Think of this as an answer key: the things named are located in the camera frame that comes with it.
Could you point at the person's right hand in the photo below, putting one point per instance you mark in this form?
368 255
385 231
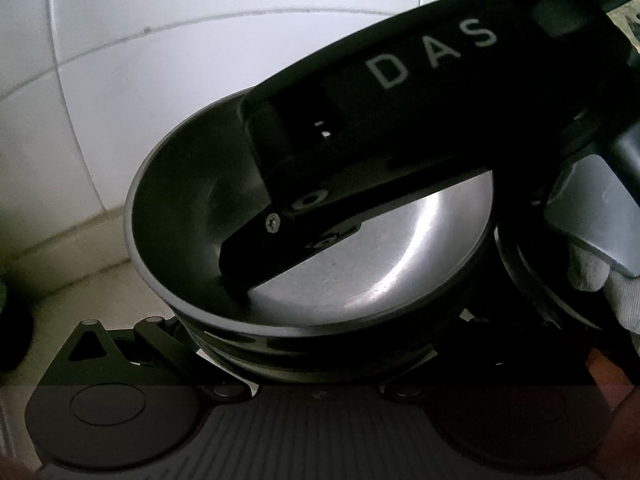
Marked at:
620 300

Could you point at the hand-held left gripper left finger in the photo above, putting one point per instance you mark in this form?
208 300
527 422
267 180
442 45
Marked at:
165 350

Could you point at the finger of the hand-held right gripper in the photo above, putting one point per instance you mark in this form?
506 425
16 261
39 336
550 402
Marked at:
270 255

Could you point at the dark green object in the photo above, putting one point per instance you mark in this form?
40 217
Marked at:
12 320

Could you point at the steel bowl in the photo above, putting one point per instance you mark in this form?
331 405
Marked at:
300 367
530 285
350 270

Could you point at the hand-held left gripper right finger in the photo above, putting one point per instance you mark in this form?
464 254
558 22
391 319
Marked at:
400 391

